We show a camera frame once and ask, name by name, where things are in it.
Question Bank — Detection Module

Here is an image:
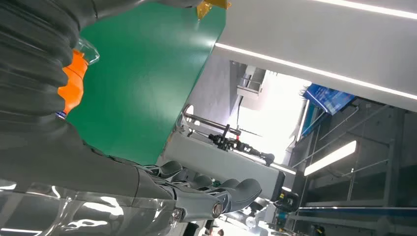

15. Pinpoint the green table mat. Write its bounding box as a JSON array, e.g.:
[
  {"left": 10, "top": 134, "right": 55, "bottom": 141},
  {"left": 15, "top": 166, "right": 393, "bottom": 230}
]
[{"left": 66, "top": 1, "right": 227, "bottom": 166}]

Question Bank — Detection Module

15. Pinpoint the long ceiling light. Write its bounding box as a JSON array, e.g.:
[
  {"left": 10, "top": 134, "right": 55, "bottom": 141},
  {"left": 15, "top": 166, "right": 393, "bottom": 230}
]
[{"left": 303, "top": 140, "right": 357, "bottom": 177}]

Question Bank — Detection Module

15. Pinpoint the blue sign board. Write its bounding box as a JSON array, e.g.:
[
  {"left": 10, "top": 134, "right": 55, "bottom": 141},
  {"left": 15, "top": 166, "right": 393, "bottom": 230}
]
[{"left": 303, "top": 84, "right": 356, "bottom": 116}]

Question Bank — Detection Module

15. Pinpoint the yellow taped cardboard box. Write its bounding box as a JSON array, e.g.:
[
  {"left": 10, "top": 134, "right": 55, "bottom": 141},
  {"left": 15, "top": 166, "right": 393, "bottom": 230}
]
[{"left": 196, "top": 0, "right": 232, "bottom": 20}]

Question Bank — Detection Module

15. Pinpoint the white machine base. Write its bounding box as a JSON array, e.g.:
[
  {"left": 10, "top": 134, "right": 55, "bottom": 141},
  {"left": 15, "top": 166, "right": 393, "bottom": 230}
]
[{"left": 156, "top": 104, "right": 297, "bottom": 201}]

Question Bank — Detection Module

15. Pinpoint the black jointed mechanism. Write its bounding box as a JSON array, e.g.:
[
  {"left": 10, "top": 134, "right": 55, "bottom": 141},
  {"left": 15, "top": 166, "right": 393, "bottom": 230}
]
[{"left": 208, "top": 123, "right": 276, "bottom": 167}]

